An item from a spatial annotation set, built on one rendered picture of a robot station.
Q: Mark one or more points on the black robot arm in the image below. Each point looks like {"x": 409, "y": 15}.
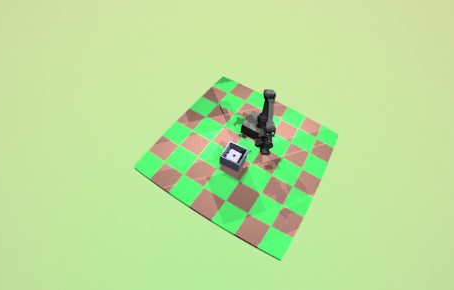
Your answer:
{"x": 265, "y": 119}

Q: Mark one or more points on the white square plate with hole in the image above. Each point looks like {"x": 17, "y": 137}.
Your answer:
{"x": 234, "y": 156}

